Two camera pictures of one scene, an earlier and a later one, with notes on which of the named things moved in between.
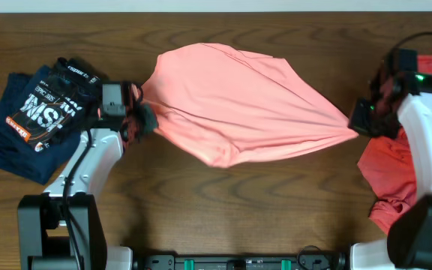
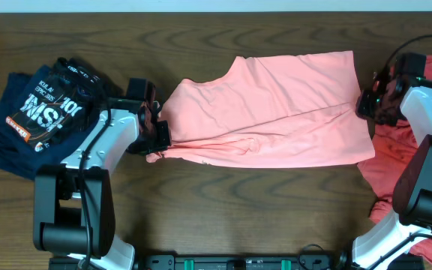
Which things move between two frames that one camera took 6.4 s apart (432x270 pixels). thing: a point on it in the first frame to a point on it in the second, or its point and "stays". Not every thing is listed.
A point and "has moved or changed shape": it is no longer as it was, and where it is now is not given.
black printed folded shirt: [55, 105] stays
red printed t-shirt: [385, 167] stays
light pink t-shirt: [236, 106] has moved or changed shape
